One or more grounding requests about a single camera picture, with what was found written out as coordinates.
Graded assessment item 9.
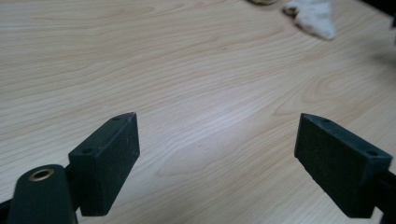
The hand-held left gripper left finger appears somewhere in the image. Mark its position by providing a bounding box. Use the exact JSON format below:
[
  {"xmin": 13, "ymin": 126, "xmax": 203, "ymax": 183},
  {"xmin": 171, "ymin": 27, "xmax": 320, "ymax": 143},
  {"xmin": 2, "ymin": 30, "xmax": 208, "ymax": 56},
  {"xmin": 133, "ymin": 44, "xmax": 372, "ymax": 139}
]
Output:
[{"xmin": 67, "ymin": 111, "xmax": 141, "ymax": 217}]

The beige round object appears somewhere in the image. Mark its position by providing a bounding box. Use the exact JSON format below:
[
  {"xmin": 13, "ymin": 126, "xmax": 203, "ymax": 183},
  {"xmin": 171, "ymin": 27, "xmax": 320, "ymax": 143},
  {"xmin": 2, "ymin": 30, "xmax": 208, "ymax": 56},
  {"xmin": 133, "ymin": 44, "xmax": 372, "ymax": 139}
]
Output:
[{"xmin": 247, "ymin": 0, "xmax": 279, "ymax": 6}]

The white fluffy cloth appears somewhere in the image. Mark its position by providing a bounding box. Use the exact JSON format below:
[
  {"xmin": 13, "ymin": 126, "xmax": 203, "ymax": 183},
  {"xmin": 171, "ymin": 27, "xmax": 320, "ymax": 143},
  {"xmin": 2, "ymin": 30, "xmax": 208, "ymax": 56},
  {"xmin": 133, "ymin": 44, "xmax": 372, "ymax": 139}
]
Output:
[{"xmin": 282, "ymin": 0, "xmax": 337, "ymax": 41}]

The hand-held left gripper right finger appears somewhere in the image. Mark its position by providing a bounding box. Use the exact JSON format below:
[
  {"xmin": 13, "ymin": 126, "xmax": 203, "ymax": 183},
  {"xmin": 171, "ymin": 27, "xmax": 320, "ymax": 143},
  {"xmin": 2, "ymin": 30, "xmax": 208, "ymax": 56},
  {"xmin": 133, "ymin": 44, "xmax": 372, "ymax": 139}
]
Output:
[{"xmin": 293, "ymin": 112, "xmax": 393, "ymax": 219}]

